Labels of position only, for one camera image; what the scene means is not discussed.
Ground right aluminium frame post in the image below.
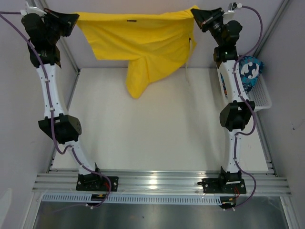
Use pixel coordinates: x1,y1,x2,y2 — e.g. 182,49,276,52
254,0,293,58

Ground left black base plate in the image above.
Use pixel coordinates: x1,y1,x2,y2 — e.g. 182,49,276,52
76,174,109,192

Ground white slotted cable duct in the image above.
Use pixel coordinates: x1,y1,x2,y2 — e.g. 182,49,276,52
42,193,232,206

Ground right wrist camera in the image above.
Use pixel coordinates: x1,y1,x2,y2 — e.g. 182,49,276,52
224,2,243,16

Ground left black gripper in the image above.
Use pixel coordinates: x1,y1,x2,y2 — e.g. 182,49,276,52
41,8,79,45

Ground patterned blue orange shorts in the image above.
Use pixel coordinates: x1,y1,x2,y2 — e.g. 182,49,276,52
239,56,264,93

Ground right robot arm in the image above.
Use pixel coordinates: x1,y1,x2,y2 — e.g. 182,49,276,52
191,8,255,193

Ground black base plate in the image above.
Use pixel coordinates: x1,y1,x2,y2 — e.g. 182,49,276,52
76,174,109,192
197,178,247,194

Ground left aluminium frame post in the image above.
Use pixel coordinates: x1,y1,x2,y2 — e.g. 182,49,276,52
26,0,80,73

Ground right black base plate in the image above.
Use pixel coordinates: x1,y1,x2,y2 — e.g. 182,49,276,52
197,178,247,194

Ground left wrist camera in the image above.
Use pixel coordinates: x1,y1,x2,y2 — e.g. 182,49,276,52
20,6,46,16

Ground aluminium frame post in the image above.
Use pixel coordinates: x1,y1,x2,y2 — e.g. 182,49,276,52
254,0,293,58
26,0,80,73

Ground white plastic basket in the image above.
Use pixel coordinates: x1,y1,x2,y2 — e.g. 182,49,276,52
246,74,272,112

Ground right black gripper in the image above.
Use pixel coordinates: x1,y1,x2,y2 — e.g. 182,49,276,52
191,8,225,47

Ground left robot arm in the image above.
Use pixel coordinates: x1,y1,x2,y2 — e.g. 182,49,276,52
21,6,103,191

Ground aluminium mounting rail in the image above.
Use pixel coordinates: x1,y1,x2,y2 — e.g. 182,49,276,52
32,170,292,197

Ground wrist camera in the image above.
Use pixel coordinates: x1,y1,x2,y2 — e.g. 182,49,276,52
224,2,243,16
20,6,46,16

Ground yellow shorts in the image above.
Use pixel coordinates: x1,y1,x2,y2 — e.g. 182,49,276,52
77,9,196,99

